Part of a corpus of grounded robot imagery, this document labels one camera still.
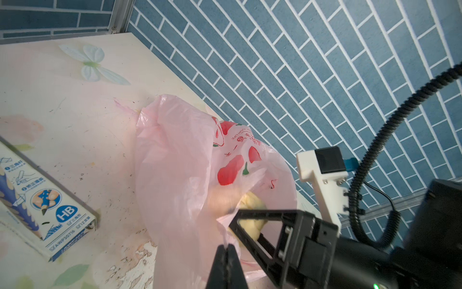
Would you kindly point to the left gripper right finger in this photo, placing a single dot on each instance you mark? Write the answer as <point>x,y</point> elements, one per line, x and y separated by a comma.
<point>235,278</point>

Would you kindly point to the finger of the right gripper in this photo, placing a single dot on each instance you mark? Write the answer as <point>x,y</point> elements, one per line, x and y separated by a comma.
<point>290,241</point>

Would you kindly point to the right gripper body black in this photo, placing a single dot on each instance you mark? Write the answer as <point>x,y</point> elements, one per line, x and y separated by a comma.
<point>306,249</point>

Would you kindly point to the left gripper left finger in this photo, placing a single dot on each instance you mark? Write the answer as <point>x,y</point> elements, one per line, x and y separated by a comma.
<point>218,274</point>

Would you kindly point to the pink plastic bag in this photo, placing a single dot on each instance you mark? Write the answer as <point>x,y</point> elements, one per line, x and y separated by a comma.
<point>192,173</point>

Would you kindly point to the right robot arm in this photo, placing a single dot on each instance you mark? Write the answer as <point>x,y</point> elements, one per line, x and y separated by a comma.
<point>430,257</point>

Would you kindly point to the pen refill box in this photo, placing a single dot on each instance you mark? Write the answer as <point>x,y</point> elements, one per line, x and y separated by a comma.
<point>34,208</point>

